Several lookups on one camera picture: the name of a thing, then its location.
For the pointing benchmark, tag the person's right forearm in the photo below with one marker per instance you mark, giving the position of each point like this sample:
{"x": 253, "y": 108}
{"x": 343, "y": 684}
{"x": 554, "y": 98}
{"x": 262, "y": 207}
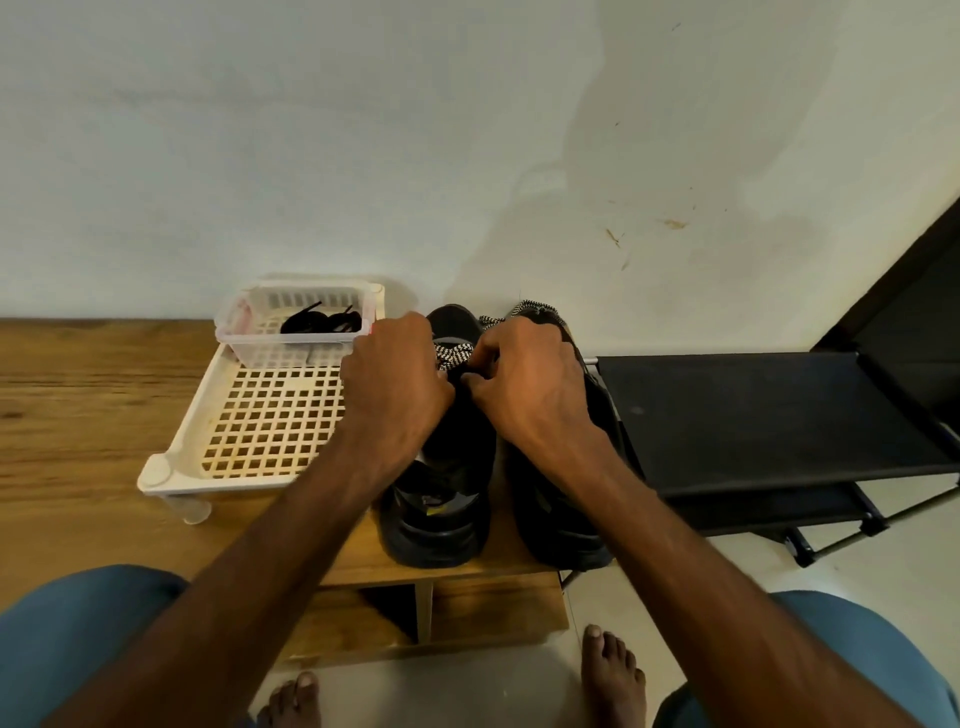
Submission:
{"x": 720, "y": 600}

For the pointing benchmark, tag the black shoe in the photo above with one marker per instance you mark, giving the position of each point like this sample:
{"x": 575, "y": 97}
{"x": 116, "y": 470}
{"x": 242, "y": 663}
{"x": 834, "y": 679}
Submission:
{"x": 555, "y": 525}
{"x": 435, "y": 518}

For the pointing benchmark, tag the black shoelaces bundle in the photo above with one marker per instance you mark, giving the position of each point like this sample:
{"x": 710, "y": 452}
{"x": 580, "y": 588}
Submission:
{"x": 318, "y": 320}

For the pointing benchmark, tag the person's left hand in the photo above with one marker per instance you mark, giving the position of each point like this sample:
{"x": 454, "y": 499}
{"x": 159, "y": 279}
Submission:
{"x": 393, "y": 393}

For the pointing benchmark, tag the person's left forearm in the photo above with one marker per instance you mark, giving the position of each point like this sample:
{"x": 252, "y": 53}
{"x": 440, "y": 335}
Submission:
{"x": 225, "y": 615}

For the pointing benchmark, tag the small white plastic basket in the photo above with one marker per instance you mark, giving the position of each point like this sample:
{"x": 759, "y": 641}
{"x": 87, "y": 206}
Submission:
{"x": 248, "y": 351}

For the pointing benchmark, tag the black shoe rack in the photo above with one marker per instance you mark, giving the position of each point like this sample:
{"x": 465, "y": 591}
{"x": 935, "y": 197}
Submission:
{"x": 780, "y": 420}

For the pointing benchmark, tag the dark door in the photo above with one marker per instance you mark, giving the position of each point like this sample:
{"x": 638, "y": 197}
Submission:
{"x": 915, "y": 323}

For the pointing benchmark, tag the low wooden table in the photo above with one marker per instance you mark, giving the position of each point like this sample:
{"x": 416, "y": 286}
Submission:
{"x": 75, "y": 435}

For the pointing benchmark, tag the person's blue shorts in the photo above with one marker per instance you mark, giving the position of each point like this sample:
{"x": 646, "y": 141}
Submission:
{"x": 75, "y": 645}

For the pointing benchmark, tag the person's right hand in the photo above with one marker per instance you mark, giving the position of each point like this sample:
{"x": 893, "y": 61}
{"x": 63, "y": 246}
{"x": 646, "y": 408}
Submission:
{"x": 533, "y": 390}

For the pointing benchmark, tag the large white plastic tray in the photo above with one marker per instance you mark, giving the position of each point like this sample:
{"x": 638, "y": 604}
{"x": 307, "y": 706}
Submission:
{"x": 263, "y": 428}

